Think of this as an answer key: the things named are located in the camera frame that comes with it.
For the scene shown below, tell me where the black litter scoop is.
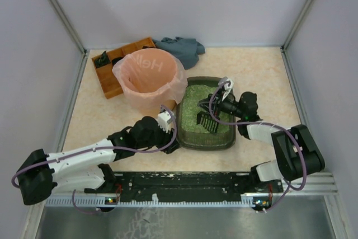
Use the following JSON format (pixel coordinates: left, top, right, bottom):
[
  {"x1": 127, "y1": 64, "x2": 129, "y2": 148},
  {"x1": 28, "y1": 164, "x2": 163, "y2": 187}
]
[{"x1": 196, "y1": 111, "x2": 219, "y2": 134}]

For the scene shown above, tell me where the dark litter box tray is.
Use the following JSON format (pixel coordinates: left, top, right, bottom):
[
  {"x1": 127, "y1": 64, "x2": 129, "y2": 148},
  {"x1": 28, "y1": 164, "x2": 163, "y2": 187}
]
[{"x1": 176, "y1": 76, "x2": 236, "y2": 151}]

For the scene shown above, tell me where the pink bag-lined trash bin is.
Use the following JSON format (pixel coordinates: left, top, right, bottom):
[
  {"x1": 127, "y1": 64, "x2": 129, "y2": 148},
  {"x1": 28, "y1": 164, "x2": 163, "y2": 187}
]
[{"x1": 112, "y1": 48, "x2": 188, "y2": 115}]

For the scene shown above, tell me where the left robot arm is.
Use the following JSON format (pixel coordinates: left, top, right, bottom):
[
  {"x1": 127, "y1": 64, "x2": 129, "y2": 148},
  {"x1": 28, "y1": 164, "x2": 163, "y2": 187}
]
[{"x1": 12, "y1": 116, "x2": 180, "y2": 205}]

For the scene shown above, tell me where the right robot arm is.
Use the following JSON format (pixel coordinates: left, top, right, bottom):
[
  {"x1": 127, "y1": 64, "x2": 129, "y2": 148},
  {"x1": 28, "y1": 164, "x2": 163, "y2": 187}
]
[{"x1": 197, "y1": 91, "x2": 326, "y2": 185}]

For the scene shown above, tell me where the blue-grey cloth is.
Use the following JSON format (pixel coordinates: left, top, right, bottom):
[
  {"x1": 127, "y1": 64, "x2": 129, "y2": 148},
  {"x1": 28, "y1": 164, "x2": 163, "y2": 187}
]
[{"x1": 153, "y1": 37, "x2": 205, "y2": 70}]

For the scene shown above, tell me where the orange compartment tray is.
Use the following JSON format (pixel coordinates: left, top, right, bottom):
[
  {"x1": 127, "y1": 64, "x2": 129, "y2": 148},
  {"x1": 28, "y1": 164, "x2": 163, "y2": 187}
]
[{"x1": 92, "y1": 37, "x2": 156, "y2": 99}]

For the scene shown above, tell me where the dark rolled item middle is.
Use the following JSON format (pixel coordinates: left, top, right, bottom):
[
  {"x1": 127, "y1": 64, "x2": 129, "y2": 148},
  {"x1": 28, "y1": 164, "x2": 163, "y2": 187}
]
[{"x1": 111, "y1": 57, "x2": 123, "y2": 65}]

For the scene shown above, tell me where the dark rolled item far left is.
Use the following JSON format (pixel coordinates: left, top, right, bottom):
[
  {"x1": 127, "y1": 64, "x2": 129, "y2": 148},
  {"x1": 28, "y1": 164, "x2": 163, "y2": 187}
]
[{"x1": 94, "y1": 51, "x2": 111, "y2": 68}]

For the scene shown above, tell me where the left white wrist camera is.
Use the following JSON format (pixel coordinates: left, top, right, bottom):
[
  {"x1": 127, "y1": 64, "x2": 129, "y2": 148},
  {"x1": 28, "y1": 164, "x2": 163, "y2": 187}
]
[{"x1": 157, "y1": 110, "x2": 175, "y2": 133}]

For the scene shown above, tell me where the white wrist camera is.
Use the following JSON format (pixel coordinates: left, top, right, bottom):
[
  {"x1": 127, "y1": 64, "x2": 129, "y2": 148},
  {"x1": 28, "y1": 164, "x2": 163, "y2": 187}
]
[
  {"x1": 157, "y1": 110, "x2": 175, "y2": 133},
  {"x1": 218, "y1": 77, "x2": 234, "y2": 101}
]

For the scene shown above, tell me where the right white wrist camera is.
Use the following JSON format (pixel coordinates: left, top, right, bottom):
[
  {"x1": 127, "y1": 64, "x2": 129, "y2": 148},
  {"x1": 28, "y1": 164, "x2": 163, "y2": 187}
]
[{"x1": 218, "y1": 77, "x2": 234, "y2": 101}]

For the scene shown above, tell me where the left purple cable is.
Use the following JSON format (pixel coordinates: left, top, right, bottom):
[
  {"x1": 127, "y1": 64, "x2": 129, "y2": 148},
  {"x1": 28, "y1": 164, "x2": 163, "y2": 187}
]
[{"x1": 11, "y1": 104, "x2": 178, "y2": 216}]

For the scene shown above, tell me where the purple cable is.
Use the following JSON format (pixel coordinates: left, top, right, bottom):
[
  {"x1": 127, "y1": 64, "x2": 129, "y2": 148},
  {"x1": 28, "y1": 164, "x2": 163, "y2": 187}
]
[
  {"x1": 11, "y1": 104, "x2": 178, "y2": 216},
  {"x1": 209, "y1": 81, "x2": 308, "y2": 214}
]

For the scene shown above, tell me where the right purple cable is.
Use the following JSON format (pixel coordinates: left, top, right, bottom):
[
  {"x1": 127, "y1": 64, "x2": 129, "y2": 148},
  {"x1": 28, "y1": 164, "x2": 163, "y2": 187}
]
[{"x1": 209, "y1": 81, "x2": 308, "y2": 214}]

